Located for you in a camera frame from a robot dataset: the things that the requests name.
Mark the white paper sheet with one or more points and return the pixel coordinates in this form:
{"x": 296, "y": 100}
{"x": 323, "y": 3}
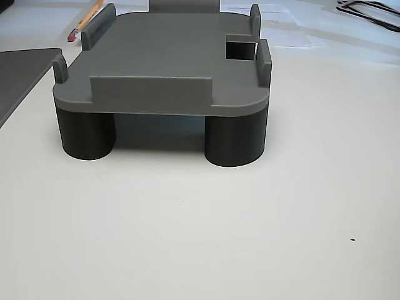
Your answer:
{"x": 290, "y": 39}
{"x": 312, "y": 11}

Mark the yellow pencil with pink eraser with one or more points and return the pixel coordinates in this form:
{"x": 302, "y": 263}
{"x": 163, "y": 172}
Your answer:
{"x": 89, "y": 14}

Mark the flat gray tray plate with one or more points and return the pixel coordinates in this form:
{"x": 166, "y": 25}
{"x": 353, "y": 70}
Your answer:
{"x": 18, "y": 72}

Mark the gray frame holder with legs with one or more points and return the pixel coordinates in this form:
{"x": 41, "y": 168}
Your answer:
{"x": 162, "y": 47}

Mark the thin black rectangular frame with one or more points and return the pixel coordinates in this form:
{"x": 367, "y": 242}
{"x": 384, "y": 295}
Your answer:
{"x": 394, "y": 28}

